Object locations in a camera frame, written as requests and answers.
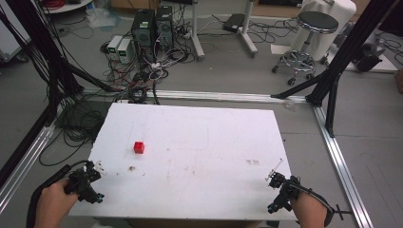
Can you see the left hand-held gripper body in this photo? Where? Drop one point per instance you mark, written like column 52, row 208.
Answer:
column 77, row 185

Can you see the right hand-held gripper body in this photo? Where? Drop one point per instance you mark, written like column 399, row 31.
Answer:
column 288, row 190

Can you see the red cube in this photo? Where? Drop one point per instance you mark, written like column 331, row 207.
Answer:
column 138, row 148

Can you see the person's right hand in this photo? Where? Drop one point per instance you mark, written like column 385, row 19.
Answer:
column 309, row 210

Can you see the person's left hand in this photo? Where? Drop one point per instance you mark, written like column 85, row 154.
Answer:
column 53, row 204

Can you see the thin white stick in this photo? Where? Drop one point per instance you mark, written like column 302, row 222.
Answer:
column 275, row 169

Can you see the black short strut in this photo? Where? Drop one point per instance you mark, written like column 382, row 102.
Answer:
column 332, row 104

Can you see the black diagonal brace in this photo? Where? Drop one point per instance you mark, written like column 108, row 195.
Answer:
column 301, row 85

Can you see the white power supply box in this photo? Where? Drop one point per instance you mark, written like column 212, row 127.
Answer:
column 113, row 46
column 125, row 50

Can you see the black computer tower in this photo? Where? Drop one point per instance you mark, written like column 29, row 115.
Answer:
column 164, row 27
column 144, row 31

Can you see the white desk leg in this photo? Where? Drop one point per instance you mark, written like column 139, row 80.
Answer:
column 197, row 34
column 248, row 31

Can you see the black device on board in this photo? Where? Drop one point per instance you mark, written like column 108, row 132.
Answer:
column 367, row 58

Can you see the clear plastic bag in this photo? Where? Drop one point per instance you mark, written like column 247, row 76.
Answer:
column 101, row 17

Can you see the black round stool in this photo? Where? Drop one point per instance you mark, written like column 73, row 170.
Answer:
column 312, row 25

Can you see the flat black box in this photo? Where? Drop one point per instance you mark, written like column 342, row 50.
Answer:
column 234, row 22

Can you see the white round table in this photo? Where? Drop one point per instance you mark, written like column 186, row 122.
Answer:
column 68, row 7

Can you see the aluminium floor rail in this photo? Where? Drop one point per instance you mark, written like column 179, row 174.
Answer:
column 25, row 164
column 221, row 95
column 342, row 167

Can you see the black low frame beam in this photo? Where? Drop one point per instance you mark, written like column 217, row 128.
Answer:
column 22, row 148

